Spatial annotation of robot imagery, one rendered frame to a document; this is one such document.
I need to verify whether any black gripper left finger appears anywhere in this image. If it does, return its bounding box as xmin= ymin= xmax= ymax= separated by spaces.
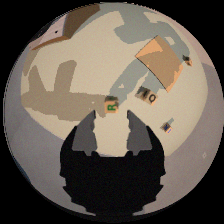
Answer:
xmin=60 ymin=110 xmax=97 ymax=178

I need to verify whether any orange flat mat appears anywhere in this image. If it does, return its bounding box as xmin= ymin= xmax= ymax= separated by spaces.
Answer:
xmin=135 ymin=35 xmax=183 ymax=93

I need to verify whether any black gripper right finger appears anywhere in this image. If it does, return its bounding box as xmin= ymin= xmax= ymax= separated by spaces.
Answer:
xmin=126 ymin=110 xmax=166 ymax=177

